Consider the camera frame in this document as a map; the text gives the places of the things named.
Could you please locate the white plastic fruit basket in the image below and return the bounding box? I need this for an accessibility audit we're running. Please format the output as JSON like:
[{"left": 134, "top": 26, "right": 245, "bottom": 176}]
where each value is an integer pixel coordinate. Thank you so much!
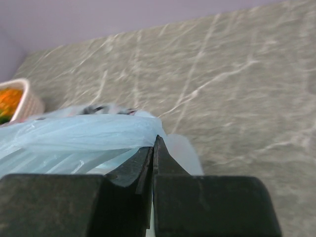
[{"left": 0, "top": 78, "right": 45, "bottom": 121}]

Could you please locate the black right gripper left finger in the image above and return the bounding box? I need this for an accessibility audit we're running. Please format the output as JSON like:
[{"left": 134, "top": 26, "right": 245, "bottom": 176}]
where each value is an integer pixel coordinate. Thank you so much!
[{"left": 0, "top": 147, "right": 154, "bottom": 237}]

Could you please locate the light blue printed plastic bag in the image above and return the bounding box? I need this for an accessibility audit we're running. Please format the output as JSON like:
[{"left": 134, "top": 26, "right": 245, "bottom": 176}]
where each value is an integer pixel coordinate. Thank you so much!
[{"left": 0, "top": 104, "right": 203, "bottom": 176}]

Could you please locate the orange pineapple fruit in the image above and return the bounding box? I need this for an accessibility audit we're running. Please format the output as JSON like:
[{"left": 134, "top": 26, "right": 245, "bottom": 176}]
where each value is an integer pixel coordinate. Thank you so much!
[{"left": 0, "top": 88, "right": 23, "bottom": 117}]

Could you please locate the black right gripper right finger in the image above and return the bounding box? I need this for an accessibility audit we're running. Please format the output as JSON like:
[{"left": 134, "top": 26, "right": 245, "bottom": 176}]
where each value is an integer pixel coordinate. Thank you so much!
[{"left": 153, "top": 137, "right": 282, "bottom": 237}]

